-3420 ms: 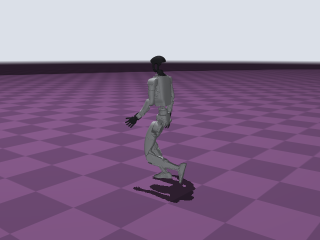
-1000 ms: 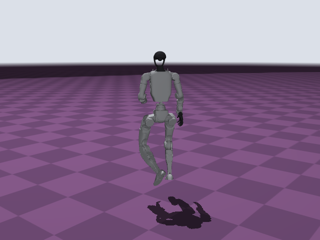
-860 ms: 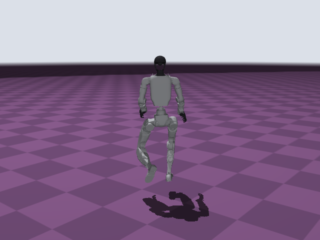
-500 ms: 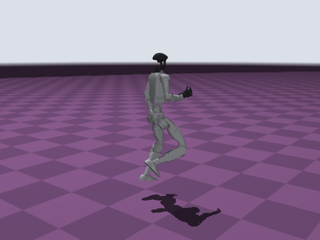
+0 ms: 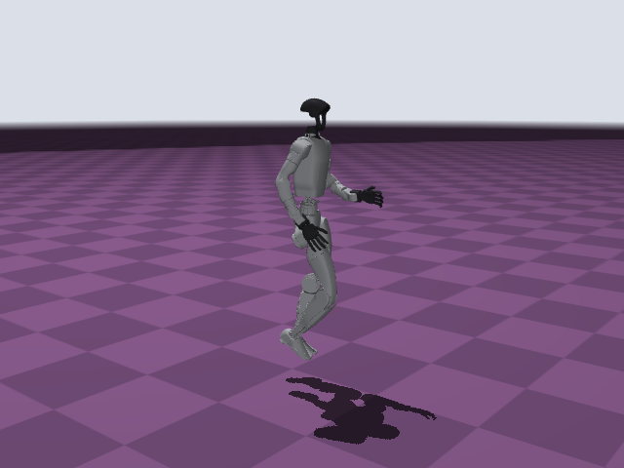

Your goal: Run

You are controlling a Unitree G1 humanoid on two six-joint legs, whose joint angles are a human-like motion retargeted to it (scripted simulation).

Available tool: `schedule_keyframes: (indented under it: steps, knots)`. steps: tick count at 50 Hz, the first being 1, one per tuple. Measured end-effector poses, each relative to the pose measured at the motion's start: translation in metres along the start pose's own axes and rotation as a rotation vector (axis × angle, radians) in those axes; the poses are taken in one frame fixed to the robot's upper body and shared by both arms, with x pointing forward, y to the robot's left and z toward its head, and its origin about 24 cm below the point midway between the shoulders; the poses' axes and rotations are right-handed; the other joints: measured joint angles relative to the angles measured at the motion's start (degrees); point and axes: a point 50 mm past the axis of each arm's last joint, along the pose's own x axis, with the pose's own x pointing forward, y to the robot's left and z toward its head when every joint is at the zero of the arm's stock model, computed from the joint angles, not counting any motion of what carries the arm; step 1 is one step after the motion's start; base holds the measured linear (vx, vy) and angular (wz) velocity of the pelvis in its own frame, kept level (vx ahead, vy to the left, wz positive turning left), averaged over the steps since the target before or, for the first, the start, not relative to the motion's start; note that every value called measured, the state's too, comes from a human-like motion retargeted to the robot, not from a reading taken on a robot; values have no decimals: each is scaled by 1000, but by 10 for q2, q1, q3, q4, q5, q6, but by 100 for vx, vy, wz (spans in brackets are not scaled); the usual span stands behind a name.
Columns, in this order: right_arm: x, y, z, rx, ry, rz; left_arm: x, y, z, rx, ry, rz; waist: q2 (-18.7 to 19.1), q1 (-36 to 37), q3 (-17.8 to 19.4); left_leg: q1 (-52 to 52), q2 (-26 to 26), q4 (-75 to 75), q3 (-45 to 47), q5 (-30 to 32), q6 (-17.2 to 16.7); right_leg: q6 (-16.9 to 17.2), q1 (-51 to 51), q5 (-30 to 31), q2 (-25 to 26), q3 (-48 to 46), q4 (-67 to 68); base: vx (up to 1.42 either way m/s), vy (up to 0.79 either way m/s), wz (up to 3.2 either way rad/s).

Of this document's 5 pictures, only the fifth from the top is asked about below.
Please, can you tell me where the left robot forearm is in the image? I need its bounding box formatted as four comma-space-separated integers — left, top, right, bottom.
331, 178, 358, 202

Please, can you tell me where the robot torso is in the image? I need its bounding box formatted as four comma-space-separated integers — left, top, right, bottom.
293, 133, 330, 231

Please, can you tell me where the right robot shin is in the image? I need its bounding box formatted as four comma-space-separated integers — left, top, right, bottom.
291, 290, 336, 340

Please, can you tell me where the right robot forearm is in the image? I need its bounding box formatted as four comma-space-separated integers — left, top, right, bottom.
277, 178, 305, 226

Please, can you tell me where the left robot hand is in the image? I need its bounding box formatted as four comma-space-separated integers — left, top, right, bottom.
350, 186, 383, 208

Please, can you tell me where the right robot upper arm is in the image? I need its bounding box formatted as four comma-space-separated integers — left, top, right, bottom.
275, 139, 312, 189

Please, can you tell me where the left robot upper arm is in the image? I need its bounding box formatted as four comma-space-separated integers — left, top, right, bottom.
326, 140, 335, 188

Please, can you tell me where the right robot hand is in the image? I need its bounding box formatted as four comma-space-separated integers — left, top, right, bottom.
294, 214, 329, 252

